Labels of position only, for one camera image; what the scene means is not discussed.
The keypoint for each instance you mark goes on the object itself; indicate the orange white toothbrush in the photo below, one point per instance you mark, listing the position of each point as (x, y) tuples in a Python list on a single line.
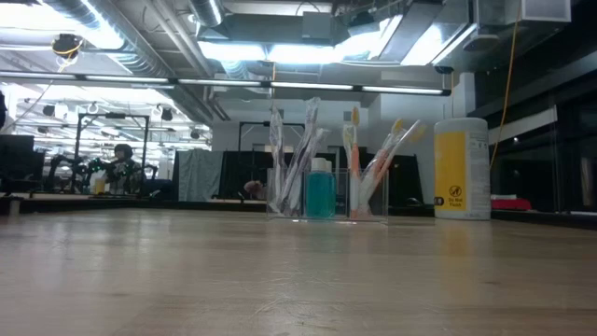
[(406, 135), (356, 158), (417, 133)]

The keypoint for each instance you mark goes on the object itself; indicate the gray hanging cloth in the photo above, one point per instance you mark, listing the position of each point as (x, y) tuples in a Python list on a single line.
[(198, 175)]

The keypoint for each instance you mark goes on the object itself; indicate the long wooden workbench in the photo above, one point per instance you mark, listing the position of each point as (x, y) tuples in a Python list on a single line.
[(56, 200)]

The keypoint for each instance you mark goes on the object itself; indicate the silver ventilation duct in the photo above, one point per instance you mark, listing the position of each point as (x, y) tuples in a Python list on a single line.
[(207, 11)]

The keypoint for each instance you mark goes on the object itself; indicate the background black robot arms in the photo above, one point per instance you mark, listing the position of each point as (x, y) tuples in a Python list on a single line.
[(93, 167)]

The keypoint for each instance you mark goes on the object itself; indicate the black monitor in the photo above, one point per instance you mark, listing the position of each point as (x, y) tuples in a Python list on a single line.
[(16, 158)]

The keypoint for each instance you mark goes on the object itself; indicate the black partition curtain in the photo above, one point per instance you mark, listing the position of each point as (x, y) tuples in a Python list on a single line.
[(242, 172)]

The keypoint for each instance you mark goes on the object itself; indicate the black frame with crossbar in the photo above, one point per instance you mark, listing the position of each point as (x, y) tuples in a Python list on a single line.
[(247, 123)]

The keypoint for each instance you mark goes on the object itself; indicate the long ceiling light strip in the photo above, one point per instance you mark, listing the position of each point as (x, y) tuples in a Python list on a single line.
[(308, 85)]

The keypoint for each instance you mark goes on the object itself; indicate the white canister yellow label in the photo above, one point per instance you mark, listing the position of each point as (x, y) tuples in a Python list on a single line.
[(462, 168)]

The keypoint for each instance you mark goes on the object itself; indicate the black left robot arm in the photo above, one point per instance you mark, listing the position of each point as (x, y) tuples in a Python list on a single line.
[(2, 109)]

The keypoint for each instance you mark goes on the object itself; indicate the small pinkish blurred object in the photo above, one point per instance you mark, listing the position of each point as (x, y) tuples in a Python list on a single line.
[(255, 188)]

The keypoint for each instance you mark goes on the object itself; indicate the clear acrylic organizer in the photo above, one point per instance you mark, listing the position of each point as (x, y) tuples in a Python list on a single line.
[(380, 205)]

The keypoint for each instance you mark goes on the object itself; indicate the tall black metal frame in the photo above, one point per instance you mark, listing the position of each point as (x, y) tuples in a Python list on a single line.
[(77, 154)]

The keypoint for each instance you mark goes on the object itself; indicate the person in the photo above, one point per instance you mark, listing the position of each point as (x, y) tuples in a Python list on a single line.
[(123, 163)]

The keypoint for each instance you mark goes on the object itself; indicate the red flat box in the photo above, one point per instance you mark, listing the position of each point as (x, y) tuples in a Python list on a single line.
[(510, 204)]

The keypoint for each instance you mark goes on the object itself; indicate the yellow container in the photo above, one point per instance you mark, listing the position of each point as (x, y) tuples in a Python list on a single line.
[(99, 186)]

